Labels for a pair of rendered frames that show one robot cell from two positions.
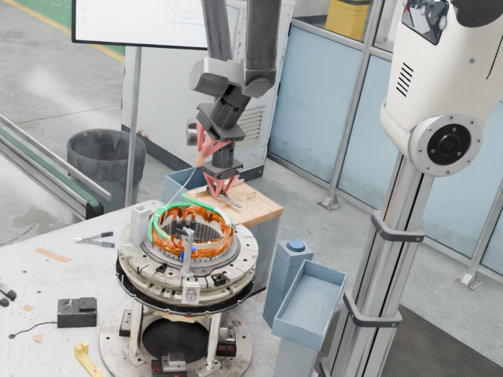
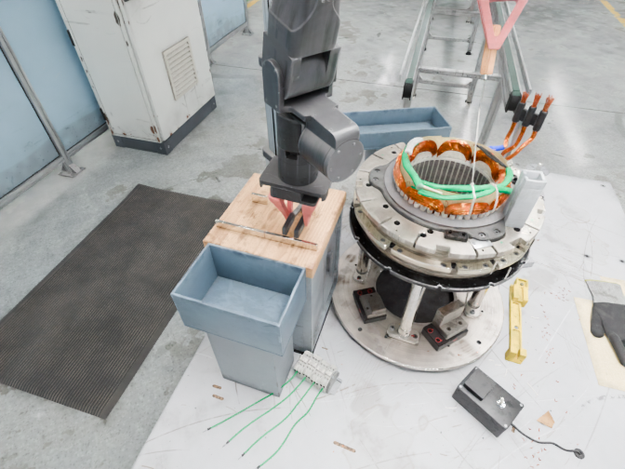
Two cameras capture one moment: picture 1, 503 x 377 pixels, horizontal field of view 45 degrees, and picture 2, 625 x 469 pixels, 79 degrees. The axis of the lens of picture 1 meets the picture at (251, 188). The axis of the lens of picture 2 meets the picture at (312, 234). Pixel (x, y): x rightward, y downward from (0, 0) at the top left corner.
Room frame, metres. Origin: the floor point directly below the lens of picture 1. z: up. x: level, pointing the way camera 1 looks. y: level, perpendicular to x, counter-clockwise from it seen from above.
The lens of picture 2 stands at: (1.62, 0.52, 1.50)
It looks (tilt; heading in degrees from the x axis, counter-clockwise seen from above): 45 degrees down; 247
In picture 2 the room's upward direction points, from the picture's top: straight up
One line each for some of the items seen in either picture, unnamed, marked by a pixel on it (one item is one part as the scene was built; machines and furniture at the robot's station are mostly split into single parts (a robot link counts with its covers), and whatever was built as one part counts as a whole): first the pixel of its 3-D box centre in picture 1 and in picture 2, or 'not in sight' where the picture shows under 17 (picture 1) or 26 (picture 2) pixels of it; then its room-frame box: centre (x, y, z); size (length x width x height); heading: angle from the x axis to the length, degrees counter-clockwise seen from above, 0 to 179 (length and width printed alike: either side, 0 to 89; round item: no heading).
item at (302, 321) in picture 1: (301, 342); (385, 168); (1.12, -0.18, 0.92); 0.25 x 0.11 x 0.28; 165
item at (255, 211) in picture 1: (233, 203); (279, 219); (1.48, 0.04, 1.05); 0.20 x 0.19 x 0.02; 49
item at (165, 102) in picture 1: (200, 75); not in sight; (3.93, 0.47, 0.60); 1.02 x 0.55 x 1.20; 51
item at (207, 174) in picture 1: (220, 181); (299, 201); (1.46, 0.09, 1.12); 0.07 x 0.07 x 0.09; 49
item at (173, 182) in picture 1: (193, 218); (251, 331); (1.58, 0.16, 0.92); 0.17 x 0.11 x 0.28; 139
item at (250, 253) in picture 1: (189, 242); (445, 189); (1.19, 0.12, 1.09); 0.32 x 0.32 x 0.01
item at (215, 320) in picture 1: (213, 336); not in sight; (1.10, 0.03, 0.91); 0.02 x 0.02 x 0.21
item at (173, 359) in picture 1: (174, 362); not in sight; (1.08, 0.11, 0.83); 0.05 x 0.04 x 0.02; 107
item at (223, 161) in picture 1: (222, 157); (298, 163); (1.46, 0.09, 1.20); 0.10 x 0.07 x 0.07; 139
